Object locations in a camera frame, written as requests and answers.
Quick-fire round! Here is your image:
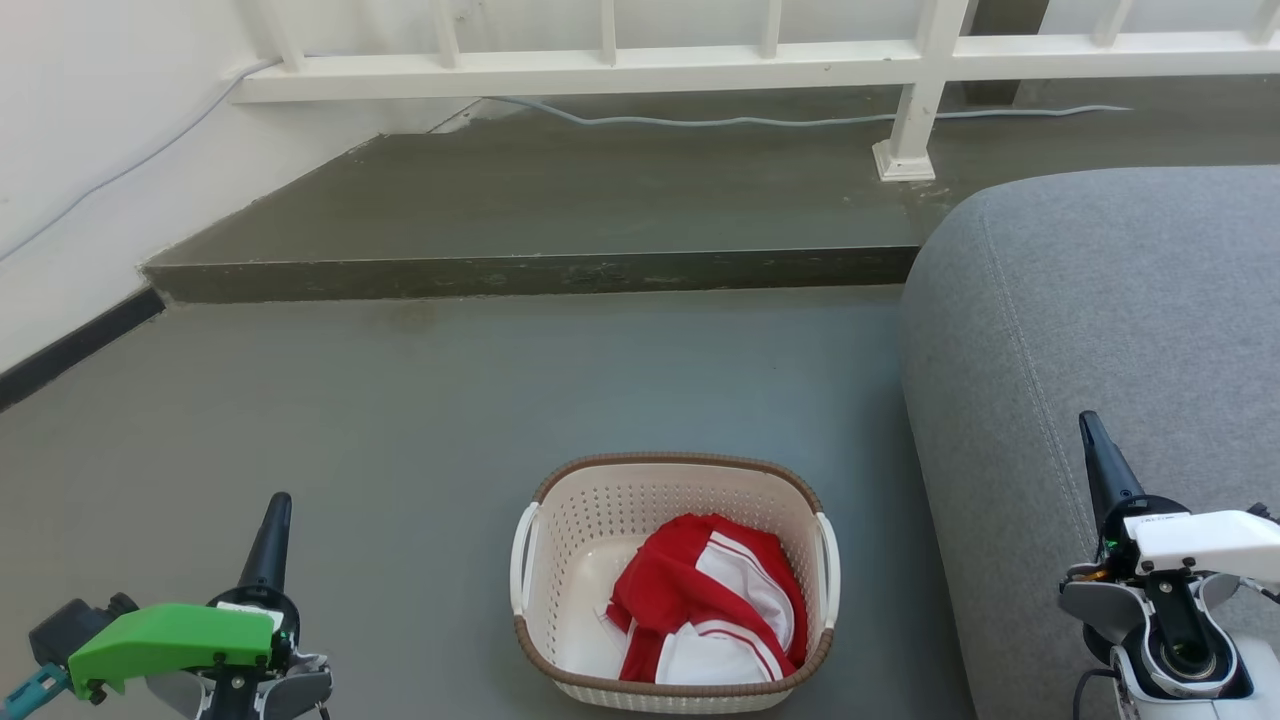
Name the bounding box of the black wall baseboard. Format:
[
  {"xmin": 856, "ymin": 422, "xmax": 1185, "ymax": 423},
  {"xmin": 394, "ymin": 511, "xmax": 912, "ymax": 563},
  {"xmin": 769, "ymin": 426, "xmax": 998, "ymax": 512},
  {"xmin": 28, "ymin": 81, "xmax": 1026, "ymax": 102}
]
[{"xmin": 0, "ymin": 287, "xmax": 167, "ymax": 413}]

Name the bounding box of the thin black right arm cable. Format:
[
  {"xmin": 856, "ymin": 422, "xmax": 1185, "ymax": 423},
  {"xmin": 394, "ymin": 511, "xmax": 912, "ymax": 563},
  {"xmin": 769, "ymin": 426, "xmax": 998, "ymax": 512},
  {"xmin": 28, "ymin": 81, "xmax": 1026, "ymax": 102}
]
[{"xmin": 1072, "ymin": 666, "xmax": 1119, "ymax": 720}]

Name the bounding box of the beige perforated plastic laundry basket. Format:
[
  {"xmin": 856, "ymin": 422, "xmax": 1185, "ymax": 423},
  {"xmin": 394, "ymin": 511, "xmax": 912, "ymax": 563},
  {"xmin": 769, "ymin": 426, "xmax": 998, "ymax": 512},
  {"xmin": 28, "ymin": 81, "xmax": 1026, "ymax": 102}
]
[{"xmin": 509, "ymin": 453, "xmax": 841, "ymax": 714}]

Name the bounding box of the teal connector piece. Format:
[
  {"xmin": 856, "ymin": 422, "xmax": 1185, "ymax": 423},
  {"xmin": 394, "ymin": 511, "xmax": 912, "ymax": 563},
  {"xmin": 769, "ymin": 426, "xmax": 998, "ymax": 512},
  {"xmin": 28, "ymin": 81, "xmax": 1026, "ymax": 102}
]
[{"xmin": 0, "ymin": 664, "xmax": 73, "ymax": 719}]

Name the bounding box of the red and white garment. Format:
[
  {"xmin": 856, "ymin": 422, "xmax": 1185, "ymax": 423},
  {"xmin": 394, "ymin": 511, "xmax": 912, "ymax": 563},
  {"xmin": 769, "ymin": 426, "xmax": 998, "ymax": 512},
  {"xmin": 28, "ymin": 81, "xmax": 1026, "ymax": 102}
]
[{"xmin": 606, "ymin": 514, "xmax": 809, "ymax": 686}]

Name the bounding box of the grey fabric sofa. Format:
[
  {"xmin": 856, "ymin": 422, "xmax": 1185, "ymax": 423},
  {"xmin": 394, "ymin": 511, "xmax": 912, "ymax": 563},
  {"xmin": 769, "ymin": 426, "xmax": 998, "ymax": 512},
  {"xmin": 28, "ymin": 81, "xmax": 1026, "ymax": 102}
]
[{"xmin": 900, "ymin": 165, "xmax": 1280, "ymax": 720}]

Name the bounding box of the white wooden railing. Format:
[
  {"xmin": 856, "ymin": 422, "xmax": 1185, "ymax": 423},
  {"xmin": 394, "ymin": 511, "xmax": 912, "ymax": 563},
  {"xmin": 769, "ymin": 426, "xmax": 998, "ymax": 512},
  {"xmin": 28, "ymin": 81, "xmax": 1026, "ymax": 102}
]
[{"xmin": 228, "ymin": 0, "xmax": 1280, "ymax": 182}]

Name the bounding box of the light grey cable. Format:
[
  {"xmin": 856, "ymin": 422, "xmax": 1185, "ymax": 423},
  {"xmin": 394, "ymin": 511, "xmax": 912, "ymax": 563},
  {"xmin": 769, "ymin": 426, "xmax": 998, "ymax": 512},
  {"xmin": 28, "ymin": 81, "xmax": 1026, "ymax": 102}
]
[{"xmin": 0, "ymin": 56, "xmax": 1133, "ymax": 263}]

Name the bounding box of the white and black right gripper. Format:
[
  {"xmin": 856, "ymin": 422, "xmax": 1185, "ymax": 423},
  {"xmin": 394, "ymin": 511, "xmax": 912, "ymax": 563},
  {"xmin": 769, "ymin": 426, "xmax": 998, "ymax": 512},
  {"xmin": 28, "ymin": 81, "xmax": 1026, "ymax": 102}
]
[{"xmin": 1077, "ymin": 411, "xmax": 1280, "ymax": 589}]

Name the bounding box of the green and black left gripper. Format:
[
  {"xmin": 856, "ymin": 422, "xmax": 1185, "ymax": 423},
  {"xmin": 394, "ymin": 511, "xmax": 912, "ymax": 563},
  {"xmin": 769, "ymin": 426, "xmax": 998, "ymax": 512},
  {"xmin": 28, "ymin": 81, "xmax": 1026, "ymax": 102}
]
[{"xmin": 66, "ymin": 492, "xmax": 301, "ymax": 705}]

